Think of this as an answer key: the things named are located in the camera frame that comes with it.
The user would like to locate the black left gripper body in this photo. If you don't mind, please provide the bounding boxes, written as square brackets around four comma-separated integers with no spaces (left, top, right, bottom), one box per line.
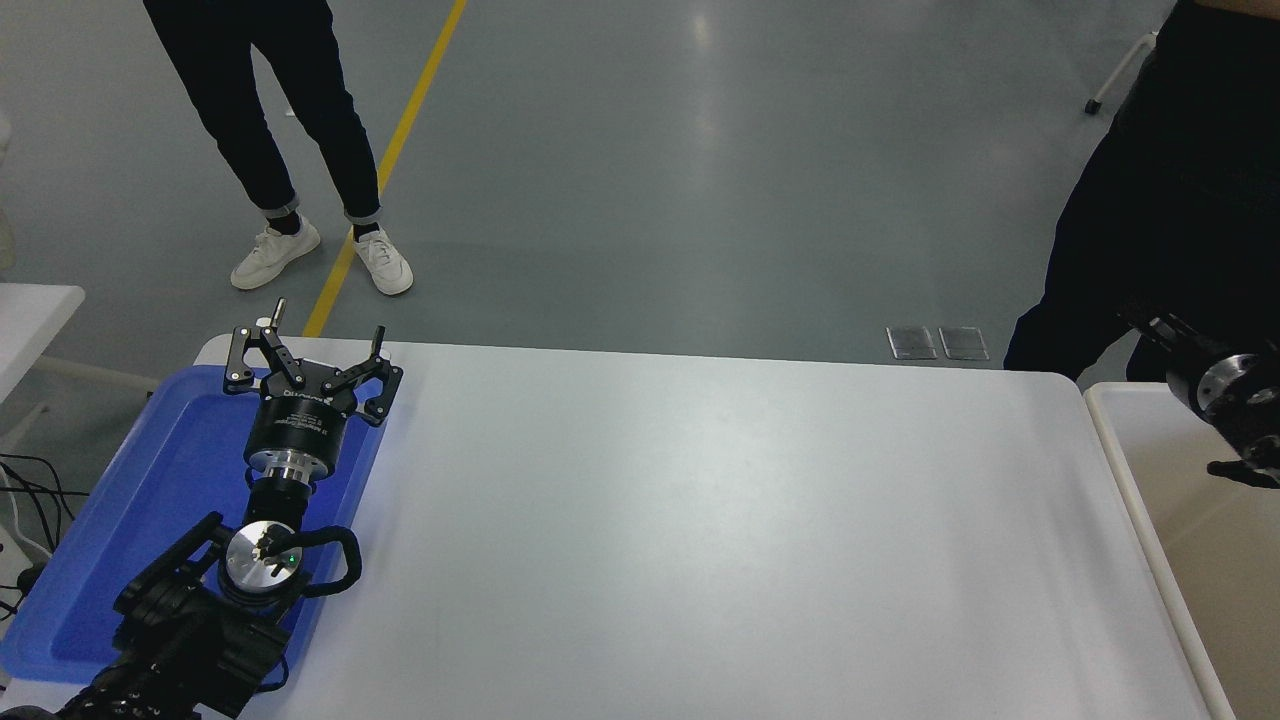
[244,363,359,473]

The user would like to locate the blue plastic tray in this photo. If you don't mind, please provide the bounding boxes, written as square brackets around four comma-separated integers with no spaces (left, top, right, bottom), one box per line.
[0,365,391,686]

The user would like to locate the white side table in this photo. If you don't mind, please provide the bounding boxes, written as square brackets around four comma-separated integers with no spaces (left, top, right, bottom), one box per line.
[0,283,161,461]

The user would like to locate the person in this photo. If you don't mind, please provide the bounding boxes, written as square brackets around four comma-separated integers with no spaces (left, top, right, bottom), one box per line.
[1003,0,1280,383]
[143,0,415,297]

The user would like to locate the metal floor plate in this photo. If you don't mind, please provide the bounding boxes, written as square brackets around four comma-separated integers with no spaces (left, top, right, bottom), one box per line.
[938,325,990,361]
[886,325,938,361]

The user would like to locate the white chair leg with caster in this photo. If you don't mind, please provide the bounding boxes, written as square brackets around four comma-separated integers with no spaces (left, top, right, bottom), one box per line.
[1085,30,1161,114]

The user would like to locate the large pale bin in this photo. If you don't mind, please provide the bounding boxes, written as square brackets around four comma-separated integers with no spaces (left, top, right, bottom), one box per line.
[1084,382,1280,720]

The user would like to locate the black cables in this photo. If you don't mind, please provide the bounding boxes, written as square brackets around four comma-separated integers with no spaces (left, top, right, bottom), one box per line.
[0,455,76,621]

